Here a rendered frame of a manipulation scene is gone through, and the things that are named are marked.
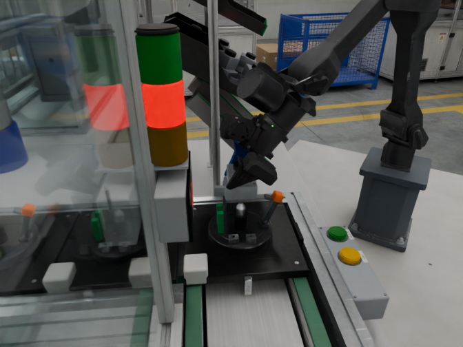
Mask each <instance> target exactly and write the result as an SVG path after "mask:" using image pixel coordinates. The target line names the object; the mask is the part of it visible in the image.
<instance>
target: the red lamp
mask: <svg viewBox="0 0 463 347"><path fill-rule="evenodd" d="M141 87H142V93H143V102H144V108H145V118H146V124H147V126H149V127H154V128H169V127H175V126H178V125H181V124H182V123H184V122H185V119H186V117H185V98H184V88H183V79H181V80H180V81H179V82H176V83H170V84H165V85H149V84H142V85H141Z"/></svg>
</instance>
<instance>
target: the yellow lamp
mask: <svg viewBox="0 0 463 347"><path fill-rule="evenodd" d="M147 134H148V140H149V145H150V156H151V161H152V164H154V165H157V166H161V167H171V166H175V165H179V164H181V163H183V162H185V161H186V160H187V159H188V147H187V128H186V121H185V122H184V123H182V124H181V125H178V126H175V127H169V128H154V127H147Z"/></svg>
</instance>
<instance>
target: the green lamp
mask: <svg viewBox="0 0 463 347"><path fill-rule="evenodd" d="M135 39H136V50H137V55H138V66H139V71H140V77H141V82H142V83H144V84H149V85H165V84H170V83H176V82H179V81H180V80H181V79H182V78H183V69H182V58H181V39H180V32H177V33H174V34H166V35H139V34H138V35H136V36H135Z"/></svg>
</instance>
